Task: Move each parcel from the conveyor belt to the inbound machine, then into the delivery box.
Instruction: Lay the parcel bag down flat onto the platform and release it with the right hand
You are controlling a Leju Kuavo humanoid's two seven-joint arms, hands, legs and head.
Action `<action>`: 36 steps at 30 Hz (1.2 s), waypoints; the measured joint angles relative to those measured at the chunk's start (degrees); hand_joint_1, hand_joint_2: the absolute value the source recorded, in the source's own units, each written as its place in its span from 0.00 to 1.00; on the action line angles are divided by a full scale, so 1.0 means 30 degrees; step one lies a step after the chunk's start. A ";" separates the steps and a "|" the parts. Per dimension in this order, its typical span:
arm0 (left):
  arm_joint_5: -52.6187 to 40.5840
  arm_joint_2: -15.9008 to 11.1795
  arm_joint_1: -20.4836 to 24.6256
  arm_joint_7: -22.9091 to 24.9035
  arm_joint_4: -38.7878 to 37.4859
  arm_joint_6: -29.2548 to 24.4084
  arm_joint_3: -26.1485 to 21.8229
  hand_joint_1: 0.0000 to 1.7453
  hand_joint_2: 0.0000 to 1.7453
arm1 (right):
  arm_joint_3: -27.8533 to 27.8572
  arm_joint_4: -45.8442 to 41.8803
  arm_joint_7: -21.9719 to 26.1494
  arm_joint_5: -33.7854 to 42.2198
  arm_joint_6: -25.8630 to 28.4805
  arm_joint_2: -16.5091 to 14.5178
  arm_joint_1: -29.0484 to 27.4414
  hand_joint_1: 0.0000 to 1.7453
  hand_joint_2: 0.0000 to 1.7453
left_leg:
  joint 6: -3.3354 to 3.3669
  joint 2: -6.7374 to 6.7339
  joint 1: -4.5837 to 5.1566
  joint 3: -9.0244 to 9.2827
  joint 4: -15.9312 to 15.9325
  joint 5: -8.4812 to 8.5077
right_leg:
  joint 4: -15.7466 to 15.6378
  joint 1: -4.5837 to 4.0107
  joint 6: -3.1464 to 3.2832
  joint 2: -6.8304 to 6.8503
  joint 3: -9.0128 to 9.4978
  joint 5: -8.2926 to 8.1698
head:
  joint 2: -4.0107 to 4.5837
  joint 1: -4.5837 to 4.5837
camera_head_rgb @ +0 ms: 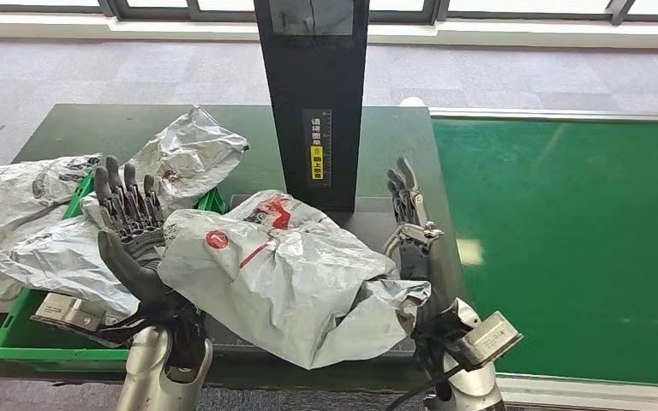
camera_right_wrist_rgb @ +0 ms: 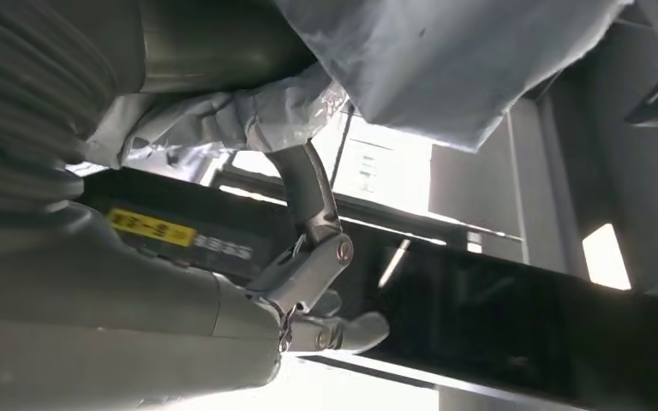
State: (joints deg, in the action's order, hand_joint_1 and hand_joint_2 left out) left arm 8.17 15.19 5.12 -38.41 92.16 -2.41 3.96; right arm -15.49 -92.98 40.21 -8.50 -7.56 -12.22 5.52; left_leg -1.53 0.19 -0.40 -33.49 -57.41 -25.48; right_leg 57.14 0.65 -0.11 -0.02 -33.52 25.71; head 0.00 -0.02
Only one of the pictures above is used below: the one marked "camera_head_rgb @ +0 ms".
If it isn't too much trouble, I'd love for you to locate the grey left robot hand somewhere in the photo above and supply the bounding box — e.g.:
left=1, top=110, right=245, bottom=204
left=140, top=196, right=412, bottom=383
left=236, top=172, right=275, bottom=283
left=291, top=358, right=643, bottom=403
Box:
left=93, top=156, right=187, bottom=320

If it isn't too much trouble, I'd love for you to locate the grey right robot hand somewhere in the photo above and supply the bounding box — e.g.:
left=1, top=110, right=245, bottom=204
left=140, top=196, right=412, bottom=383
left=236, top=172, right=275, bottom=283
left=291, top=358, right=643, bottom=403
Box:
left=382, top=157, right=449, bottom=319

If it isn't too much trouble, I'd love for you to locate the grey parcel bag red lettering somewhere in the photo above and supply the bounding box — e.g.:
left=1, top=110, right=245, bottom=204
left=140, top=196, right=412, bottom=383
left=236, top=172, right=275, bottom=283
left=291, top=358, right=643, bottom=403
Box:
left=0, top=193, right=165, bottom=325

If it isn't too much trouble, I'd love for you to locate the grey parcel bag brown stain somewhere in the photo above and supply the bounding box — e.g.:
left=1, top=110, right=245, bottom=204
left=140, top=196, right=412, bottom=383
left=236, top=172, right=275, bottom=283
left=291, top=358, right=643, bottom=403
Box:
left=127, top=104, right=249, bottom=214

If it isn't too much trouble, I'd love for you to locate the grey parcel bag red circle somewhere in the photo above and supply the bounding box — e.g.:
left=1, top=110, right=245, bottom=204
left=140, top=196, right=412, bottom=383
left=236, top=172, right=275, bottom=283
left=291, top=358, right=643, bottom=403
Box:
left=157, top=189, right=433, bottom=371

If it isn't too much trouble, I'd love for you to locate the large crumpled grey parcel bag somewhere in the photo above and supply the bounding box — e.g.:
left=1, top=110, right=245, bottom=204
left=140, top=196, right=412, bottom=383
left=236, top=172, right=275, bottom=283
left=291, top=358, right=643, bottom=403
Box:
left=0, top=154, right=102, bottom=301

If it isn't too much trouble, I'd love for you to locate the green conveyor belt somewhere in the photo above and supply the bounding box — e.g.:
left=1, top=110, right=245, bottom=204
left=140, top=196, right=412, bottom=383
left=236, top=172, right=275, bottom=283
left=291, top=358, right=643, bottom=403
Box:
left=429, top=106, right=658, bottom=411

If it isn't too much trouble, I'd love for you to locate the black inbound scanning machine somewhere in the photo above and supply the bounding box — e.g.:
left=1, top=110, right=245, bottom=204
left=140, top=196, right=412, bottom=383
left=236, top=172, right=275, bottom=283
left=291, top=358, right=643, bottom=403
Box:
left=204, top=0, right=440, bottom=364

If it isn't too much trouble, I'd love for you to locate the green plastic crate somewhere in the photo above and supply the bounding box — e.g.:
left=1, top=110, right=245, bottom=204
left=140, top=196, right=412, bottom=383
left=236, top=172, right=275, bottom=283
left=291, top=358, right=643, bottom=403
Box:
left=0, top=172, right=228, bottom=374

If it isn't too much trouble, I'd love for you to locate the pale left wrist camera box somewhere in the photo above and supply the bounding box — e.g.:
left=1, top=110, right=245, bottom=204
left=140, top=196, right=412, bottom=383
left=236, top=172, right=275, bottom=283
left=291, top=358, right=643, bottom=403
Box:
left=29, top=292, right=137, bottom=348

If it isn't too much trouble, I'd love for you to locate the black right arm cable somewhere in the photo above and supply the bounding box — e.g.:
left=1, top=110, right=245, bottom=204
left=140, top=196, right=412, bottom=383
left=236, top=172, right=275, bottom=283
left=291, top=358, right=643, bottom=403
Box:
left=386, top=368, right=455, bottom=411

